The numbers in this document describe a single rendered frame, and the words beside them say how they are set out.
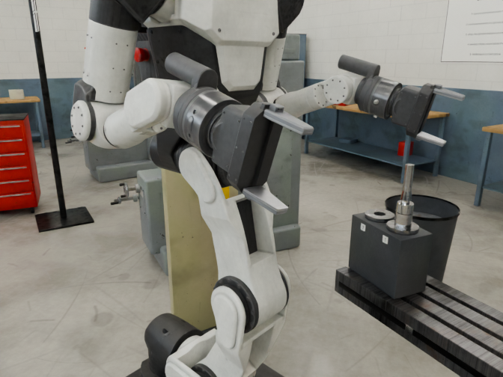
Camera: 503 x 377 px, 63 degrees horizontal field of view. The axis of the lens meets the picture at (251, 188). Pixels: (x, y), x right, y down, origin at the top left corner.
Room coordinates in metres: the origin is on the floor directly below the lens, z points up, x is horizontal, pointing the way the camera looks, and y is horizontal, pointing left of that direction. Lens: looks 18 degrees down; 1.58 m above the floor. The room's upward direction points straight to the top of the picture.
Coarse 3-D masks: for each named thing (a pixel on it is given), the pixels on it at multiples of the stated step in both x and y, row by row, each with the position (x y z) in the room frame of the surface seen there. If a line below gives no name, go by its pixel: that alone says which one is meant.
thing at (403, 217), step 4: (396, 208) 1.12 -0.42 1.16; (400, 208) 1.10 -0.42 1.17; (412, 208) 1.10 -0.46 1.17; (396, 212) 1.11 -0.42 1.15; (400, 212) 1.10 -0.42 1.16; (404, 212) 1.09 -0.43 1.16; (408, 212) 1.09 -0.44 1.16; (412, 212) 1.10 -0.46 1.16; (396, 216) 1.11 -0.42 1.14; (400, 216) 1.10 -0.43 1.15; (404, 216) 1.09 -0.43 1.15; (408, 216) 1.09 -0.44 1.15; (396, 220) 1.11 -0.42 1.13; (400, 220) 1.10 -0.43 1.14; (404, 220) 1.09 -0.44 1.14; (408, 220) 1.09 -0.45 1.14; (396, 224) 1.11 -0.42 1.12; (400, 224) 1.09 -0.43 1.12; (404, 224) 1.09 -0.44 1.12; (408, 224) 1.09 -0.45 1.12
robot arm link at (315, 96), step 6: (318, 84) 1.10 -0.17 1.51; (324, 84) 1.10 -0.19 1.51; (312, 90) 1.08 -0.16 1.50; (318, 90) 1.09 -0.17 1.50; (306, 96) 1.08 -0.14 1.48; (312, 96) 1.07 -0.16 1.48; (318, 96) 1.08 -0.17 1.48; (324, 96) 1.10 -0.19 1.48; (312, 102) 1.07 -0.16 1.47; (318, 102) 1.07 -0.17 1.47; (324, 102) 1.09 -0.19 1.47; (330, 102) 1.10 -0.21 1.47; (318, 108) 1.09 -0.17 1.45
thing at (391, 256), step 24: (360, 216) 1.22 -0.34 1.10; (384, 216) 1.18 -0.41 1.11; (360, 240) 1.19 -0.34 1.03; (384, 240) 1.09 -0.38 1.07; (408, 240) 1.04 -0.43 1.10; (360, 264) 1.18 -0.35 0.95; (384, 264) 1.08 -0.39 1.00; (408, 264) 1.05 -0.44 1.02; (384, 288) 1.07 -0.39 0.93; (408, 288) 1.05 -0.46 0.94
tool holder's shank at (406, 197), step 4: (408, 164) 1.12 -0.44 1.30; (412, 164) 1.12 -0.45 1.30; (408, 168) 1.10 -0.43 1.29; (412, 168) 1.10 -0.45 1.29; (404, 172) 1.12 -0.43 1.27; (408, 172) 1.10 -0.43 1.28; (412, 172) 1.10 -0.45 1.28; (404, 176) 1.11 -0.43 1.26; (408, 176) 1.10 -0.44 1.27; (412, 176) 1.11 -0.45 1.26; (404, 180) 1.11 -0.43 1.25; (408, 180) 1.10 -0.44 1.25; (404, 184) 1.11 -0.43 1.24; (408, 184) 1.10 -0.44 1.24; (404, 188) 1.11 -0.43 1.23; (408, 188) 1.10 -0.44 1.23; (404, 192) 1.11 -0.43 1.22; (408, 192) 1.10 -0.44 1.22; (400, 196) 1.12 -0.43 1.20; (404, 196) 1.10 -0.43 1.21; (408, 196) 1.10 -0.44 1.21; (404, 200) 1.10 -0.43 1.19; (408, 200) 1.10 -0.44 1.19
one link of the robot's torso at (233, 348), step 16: (224, 288) 0.85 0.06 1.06; (288, 288) 0.93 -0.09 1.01; (224, 304) 0.84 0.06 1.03; (240, 304) 0.82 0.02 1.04; (224, 320) 0.84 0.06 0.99; (240, 320) 0.81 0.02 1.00; (272, 320) 0.92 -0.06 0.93; (224, 336) 0.84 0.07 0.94; (240, 336) 0.81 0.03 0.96; (256, 336) 0.86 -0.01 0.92; (272, 336) 0.92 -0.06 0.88; (224, 352) 0.88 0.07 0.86; (240, 352) 0.82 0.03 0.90; (256, 352) 0.95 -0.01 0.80; (192, 368) 0.98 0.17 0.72; (208, 368) 0.95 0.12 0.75; (224, 368) 0.91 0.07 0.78; (240, 368) 0.86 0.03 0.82; (256, 368) 0.95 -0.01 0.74
